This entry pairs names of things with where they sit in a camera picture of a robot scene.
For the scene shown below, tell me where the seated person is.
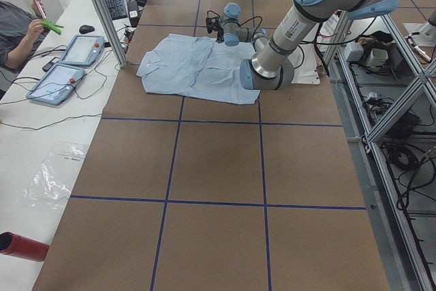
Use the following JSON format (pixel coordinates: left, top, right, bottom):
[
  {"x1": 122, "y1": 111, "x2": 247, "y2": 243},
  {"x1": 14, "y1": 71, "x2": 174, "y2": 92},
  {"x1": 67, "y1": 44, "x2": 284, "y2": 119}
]
[{"x1": 1, "y1": 0, "x2": 50, "y2": 73}]

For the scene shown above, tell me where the green handheld tool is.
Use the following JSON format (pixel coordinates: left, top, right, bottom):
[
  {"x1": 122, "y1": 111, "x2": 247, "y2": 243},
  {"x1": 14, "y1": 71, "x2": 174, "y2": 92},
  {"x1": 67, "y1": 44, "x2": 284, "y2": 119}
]
[{"x1": 42, "y1": 18, "x2": 64, "y2": 35}]

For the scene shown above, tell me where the black computer mouse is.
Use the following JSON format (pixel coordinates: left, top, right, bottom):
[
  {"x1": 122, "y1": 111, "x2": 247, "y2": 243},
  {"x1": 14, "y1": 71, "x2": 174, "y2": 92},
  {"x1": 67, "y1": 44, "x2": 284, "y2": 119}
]
[{"x1": 79, "y1": 25, "x2": 95, "y2": 34}]

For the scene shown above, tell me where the black keyboard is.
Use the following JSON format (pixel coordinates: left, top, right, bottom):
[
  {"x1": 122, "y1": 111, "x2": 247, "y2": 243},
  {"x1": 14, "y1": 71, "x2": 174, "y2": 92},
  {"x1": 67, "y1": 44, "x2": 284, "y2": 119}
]
[{"x1": 104, "y1": 0, "x2": 128, "y2": 20}]

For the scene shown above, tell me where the red cylindrical bottle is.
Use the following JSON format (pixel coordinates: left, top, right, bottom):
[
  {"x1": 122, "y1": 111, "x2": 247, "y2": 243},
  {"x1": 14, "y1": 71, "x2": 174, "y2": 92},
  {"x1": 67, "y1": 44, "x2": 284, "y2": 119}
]
[{"x1": 1, "y1": 232, "x2": 50, "y2": 262}]

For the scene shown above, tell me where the light blue button shirt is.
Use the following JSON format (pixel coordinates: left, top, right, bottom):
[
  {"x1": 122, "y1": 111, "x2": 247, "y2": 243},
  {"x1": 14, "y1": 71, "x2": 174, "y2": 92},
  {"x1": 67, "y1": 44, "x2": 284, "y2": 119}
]
[{"x1": 136, "y1": 33, "x2": 260, "y2": 105}]

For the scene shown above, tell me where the black smartphone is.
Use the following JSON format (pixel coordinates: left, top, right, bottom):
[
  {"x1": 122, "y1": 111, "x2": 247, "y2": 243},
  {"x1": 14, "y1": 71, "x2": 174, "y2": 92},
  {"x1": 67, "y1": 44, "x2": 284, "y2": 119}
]
[{"x1": 42, "y1": 57, "x2": 59, "y2": 72}]

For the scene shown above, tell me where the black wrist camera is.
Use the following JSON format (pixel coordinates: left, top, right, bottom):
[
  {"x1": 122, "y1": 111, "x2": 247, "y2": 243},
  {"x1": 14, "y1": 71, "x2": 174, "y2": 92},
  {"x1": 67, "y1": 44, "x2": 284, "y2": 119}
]
[{"x1": 205, "y1": 14, "x2": 220, "y2": 34}]

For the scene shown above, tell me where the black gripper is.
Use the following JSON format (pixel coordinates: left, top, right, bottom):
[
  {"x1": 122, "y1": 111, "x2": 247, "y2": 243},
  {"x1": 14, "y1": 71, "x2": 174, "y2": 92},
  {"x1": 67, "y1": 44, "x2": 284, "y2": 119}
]
[{"x1": 216, "y1": 29, "x2": 224, "y2": 41}]

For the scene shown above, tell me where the aluminium frame post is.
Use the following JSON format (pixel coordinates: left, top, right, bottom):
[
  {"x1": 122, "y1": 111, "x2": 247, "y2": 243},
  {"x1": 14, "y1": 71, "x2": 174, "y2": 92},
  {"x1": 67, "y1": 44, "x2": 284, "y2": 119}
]
[{"x1": 91, "y1": 0, "x2": 127, "y2": 68}]

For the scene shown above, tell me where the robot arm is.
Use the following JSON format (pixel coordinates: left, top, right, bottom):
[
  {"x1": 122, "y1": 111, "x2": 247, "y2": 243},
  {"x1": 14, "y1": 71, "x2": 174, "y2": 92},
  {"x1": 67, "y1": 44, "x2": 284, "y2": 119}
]
[{"x1": 217, "y1": 0, "x2": 400, "y2": 90}]

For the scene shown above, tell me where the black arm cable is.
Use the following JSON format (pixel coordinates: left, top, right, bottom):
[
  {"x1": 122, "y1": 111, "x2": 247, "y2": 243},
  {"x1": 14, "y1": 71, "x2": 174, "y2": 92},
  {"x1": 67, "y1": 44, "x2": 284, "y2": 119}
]
[{"x1": 206, "y1": 10, "x2": 306, "y2": 70}]

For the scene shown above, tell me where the blue teach pendant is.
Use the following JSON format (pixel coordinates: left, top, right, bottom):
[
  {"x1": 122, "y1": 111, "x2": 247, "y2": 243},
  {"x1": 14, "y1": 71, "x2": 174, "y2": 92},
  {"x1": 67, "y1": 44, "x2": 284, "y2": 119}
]
[
  {"x1": 59, "y1": 35, "x2": 105, "y2": 67},
  {"x1": 26, "y1": 63, "x2": 85, "y2": 106}
]

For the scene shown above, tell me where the white central pedestal column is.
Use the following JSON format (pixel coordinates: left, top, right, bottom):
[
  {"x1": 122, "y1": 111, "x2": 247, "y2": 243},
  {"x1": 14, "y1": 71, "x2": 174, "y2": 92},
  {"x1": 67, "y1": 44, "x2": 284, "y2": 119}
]
[{"x1": 288, "y1": 44, "x2": 320, "y2": 85}]

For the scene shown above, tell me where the upper blue teach pendant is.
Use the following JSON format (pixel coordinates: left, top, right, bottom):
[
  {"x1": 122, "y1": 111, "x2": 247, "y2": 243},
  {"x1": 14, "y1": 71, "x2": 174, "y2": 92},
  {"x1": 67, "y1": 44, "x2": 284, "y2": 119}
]
[{"x1": 59, "y1": 35, "x2": 105, "y2": 67}]

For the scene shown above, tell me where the lower blue teach pendant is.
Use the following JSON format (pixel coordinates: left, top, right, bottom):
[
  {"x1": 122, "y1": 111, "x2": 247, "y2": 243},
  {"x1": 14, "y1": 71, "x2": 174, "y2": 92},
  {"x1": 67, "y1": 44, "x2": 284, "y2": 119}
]
[{"x1": 26, "y1": 63, "x2": 85, "y2": 106}]

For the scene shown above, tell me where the clear plastic bag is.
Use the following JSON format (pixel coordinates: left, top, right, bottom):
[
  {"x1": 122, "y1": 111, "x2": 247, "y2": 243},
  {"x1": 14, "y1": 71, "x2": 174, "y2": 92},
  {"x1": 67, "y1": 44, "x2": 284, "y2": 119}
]
[{"x1": 20, "y1": 141, "x2": 89, "y2": 213}]

